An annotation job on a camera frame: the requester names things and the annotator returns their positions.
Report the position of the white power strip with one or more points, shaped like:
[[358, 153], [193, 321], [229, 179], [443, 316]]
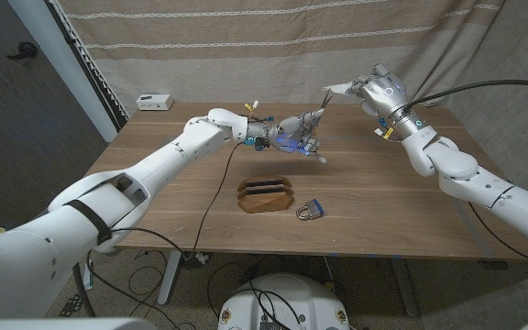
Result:
[[154, 102]]

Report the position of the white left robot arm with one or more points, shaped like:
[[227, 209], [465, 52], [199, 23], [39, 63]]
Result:
[[108, 211]]

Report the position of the dark grey door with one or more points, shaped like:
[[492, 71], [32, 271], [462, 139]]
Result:
[[16, 114]]

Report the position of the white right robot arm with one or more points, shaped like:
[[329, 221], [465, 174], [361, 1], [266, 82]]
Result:
[[475, 183]]

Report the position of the beige striped backdrop curtain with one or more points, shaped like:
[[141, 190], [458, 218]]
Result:
[[245, 59]]

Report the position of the black perforated floor bracket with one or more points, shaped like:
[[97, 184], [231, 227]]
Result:
[[72, 305]]

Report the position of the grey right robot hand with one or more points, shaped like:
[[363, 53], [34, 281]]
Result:
[[385, 94]]

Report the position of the white robot chest cover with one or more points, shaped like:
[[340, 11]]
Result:
[[62, 324]]

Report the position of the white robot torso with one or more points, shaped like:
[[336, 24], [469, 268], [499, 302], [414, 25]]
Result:
[[287, 298]]

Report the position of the silver padlock with blue base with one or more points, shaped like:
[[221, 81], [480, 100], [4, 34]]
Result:
[[312, 210]]

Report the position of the brown wooden scissors holder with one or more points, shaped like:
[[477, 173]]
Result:
[[261, 199]]

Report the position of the white tissue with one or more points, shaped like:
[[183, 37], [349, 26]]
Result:
[[339, 88]]

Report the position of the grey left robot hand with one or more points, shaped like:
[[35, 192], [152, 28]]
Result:
[[291, 135]]

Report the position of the white strip on floor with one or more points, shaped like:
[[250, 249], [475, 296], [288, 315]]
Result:
[[88, 278]]

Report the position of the white table leg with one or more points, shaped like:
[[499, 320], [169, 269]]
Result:
[[170, 279], [405, 286]]

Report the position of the black backdrop frame pole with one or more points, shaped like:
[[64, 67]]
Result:
[[89, 69]]

